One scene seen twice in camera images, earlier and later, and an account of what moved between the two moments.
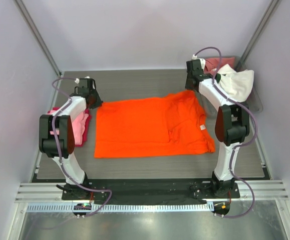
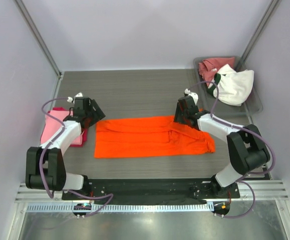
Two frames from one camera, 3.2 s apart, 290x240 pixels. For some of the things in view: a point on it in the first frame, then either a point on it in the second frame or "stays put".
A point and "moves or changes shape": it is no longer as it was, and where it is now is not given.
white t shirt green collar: [237, 85] stays put
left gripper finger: [93, 101] -> [89, 120]
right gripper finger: [192, 82] -> [179, 116]
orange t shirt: [172, 123] moves or changes shape
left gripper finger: [95, 99] -> [99, 113]
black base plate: [154, 191] stays put
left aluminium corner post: [29, 19] stays put
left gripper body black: [92, 92] -> [89, 113]
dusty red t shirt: [213, 63] stays put
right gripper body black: [188, 85] -> [184, 119]
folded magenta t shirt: [86, 127] stays put
